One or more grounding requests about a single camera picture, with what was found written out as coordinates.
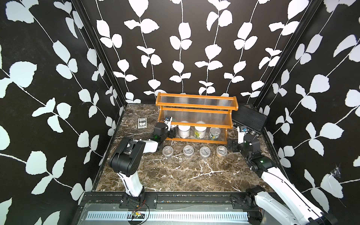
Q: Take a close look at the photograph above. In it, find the clear seed jar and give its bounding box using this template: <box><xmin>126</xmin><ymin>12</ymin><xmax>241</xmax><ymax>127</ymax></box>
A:
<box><xmin>183</xmin><ymin>145</ymin><xmax>195</xmax><ymax>157</ymax></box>
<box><xmin>199</xmin><ymin>146</ymin><xmax>211</xmax><ymax>159</ymax></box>
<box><xmin>162</xmin><ymin>146</ymin><xmax>173</xmax><ymax>159</ymax></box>
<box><xmin>216</xmin><ymin>145</ymin><xmax>228</xmax><ymax>158</ymax></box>

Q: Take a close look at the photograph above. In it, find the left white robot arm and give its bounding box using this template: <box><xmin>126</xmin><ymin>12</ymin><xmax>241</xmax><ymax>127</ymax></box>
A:
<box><xmin>108</xmin><ymin>116</ymin><xmax>173</xmax><ymax>203</ymax></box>

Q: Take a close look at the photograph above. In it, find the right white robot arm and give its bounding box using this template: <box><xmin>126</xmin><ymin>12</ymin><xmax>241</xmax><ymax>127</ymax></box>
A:
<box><xmin>228</xmin><ymin>126</ymin><xmax>338</xmax><ymax>225</ymax></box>

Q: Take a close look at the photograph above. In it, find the white label seed jar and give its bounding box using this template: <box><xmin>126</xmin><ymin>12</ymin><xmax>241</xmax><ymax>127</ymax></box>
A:
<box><xmin>178</xmin><ymin>125</ymin><xmax>191</xmax><ymax>139</ymax></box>

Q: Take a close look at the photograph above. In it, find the multicolour label seed jar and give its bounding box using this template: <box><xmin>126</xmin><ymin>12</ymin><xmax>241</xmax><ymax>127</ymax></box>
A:
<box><xmin>209</xmin><ymin>127</ymin><xmax>221</xmax><ymax>141</ymax></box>

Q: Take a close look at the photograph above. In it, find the green label seed jar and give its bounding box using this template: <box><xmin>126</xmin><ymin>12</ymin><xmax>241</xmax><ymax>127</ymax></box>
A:
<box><xmin>194</xmin><ymin>126</ymin><xmax>207</xmax><ymax>139</ymax></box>

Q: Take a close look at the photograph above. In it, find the orange wooden glass shelf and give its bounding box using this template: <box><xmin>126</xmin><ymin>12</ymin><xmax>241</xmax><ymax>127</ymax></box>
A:
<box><xmin>156</xmin><ymin>93</ymin><xmax>239</xmax><ymax>145</ymax></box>

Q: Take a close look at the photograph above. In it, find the black hard case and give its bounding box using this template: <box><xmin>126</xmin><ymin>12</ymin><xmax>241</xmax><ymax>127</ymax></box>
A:
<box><xmin>232</xmin><ymin>105</ymin><xmax>267</xmax><ymax>135</ymax></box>

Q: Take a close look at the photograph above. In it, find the small green circuit board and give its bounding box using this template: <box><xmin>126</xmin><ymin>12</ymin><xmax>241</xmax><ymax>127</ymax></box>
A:
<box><xmin>131</xmin><ymin>212</ymin><xmax>145</xmax><ymax>220</ymax></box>

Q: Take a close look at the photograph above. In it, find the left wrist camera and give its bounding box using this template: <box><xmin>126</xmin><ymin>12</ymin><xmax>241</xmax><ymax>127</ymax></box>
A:
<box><xmin>164</xmin><ymin>116</ymin><xmax>173</xmax><ymax>131</ymax></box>

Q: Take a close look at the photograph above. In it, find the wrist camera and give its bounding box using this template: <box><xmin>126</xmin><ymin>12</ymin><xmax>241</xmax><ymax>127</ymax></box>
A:
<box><xmin>237</xmin><ymin>126</ymin><xmax>248</xmax><ymax>144</ymax></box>
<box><xmin>164</xmin><ymin>116</ymin><xmax>173</xmax><ymax>131</ymax></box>

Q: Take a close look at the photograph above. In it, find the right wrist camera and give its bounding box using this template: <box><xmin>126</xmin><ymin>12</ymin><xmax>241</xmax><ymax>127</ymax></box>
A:
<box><xmin>237</xmin><ymin>126</ymin><xmax>248</xmax><ymax>144</ymax></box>

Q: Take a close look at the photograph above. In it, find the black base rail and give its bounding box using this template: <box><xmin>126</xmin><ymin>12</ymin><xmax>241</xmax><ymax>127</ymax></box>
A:
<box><xmin>80</xmin><ymin>192</ymin><xmax>255</xmax><ymax>209</ymax></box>

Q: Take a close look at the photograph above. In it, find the white slotted cable duct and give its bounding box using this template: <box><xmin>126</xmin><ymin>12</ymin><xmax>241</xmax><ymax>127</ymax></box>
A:
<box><xmin>85</xmin><ymin>211</ymin><xmax>248</xmax><ymax>223</ymax></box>

